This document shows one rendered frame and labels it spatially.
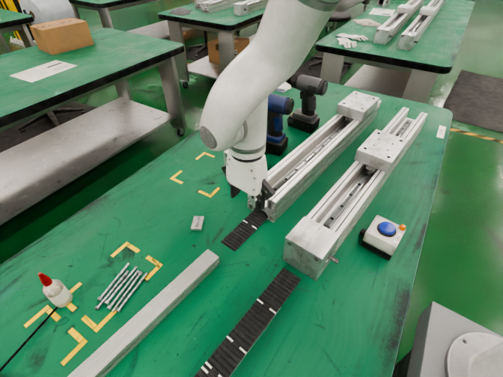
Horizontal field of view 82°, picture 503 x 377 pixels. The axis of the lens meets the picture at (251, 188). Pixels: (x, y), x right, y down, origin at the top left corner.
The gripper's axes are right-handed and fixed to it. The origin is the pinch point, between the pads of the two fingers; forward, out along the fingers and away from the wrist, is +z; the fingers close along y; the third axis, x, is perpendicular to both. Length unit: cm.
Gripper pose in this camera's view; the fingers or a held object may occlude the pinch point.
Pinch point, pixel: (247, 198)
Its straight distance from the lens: 77.0
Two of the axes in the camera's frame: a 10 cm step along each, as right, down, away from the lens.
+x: 6.2, -5.3, 5.8
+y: 7.8, 4.3, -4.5
